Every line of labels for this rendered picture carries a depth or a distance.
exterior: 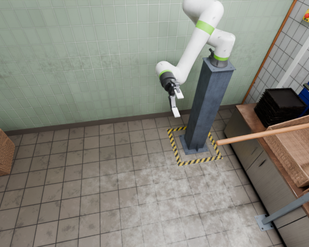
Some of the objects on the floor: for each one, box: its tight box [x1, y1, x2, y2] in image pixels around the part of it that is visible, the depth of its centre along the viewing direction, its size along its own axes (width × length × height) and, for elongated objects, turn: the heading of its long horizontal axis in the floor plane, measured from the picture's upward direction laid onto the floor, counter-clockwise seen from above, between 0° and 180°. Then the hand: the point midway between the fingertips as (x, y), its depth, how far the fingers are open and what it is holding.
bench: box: [224, 103, 309, 247], centre depth 171 cm, size 56×242×58 cm, turn 10°
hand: (178, 106), depth 102 cm, fingers open, 13 cm apart
